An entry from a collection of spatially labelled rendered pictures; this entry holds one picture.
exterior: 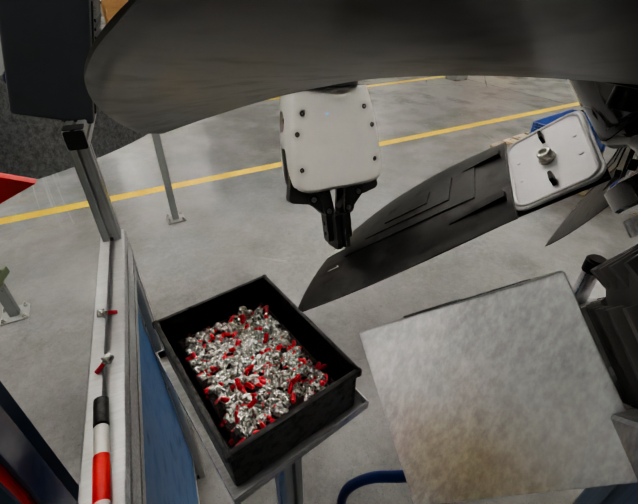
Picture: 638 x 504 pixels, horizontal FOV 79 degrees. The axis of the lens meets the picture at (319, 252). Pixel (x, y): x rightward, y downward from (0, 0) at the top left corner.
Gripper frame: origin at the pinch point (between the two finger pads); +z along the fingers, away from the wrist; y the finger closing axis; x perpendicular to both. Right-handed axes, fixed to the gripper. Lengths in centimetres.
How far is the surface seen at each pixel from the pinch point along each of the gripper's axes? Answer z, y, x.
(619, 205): -4.5, 11.0, -23.3
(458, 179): -5.1, 9.4, -9.4
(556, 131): -8.9, 14.3, -15.6
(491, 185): -5.1, 9.1, -14.0
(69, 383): 70, -69, 111
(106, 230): 1.6, -28.8, 34.4
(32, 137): -18, -64, 154
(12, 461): 1.6, -26.8, -20.4
